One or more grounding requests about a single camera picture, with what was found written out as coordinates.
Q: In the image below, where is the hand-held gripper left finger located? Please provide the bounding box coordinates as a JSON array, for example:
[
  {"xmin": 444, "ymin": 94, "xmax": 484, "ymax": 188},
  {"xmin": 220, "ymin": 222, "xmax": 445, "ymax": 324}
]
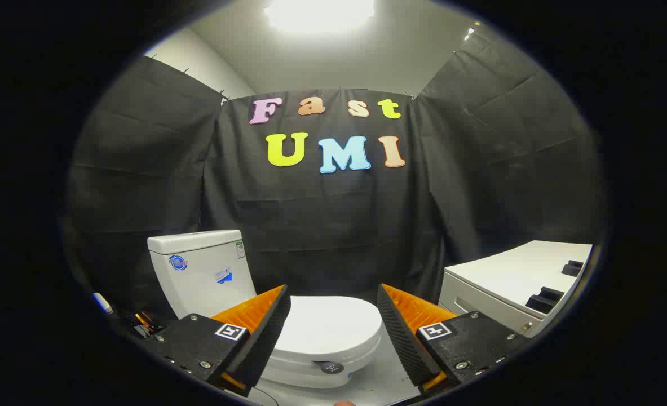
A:
[{"xmin": 144, "ymin": 285, "xmax": 292, "ymax": 397}]

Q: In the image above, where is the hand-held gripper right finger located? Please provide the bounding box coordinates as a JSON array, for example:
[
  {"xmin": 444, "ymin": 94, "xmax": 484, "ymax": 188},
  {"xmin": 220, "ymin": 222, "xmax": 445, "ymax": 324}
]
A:
[{"xmin": 377, "ymin": 283, "xmax": 528, "ymax": 395}]

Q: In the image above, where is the white toilet lid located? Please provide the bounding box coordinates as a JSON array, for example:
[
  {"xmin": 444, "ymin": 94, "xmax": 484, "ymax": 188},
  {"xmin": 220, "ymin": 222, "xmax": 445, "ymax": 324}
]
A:
[{"xmin": 271, "ymin": 296, "xmax": 383, "ymax": 366}]

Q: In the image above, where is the white drawer cabinet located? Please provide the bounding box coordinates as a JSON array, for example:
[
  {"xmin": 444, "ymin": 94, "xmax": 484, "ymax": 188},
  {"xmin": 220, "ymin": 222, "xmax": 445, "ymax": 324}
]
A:
[{"xmin": 438, "ymin": 240, "xmax": 593, "ymax": 338}]

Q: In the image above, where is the orange and black tool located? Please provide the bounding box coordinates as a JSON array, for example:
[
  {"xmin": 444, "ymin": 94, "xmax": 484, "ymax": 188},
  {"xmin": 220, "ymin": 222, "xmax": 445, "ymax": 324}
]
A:
[{"xmin": 132, "ymin": 311, "xmax": 162, "ymax": 338}]

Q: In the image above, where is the black backdrop cloth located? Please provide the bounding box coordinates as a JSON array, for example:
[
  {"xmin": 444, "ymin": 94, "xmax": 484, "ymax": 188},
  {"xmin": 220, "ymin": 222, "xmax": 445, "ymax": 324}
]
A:
[{"xmin": 63, "ymin": 28, "xmax": 607, "ymax": 333}]

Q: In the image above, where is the large black block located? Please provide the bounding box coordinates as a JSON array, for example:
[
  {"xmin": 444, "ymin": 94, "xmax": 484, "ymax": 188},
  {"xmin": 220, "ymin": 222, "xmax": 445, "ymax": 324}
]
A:
[{"xmin": 526, "ymin": 286, "xmax": 565, "ymax": 314}]

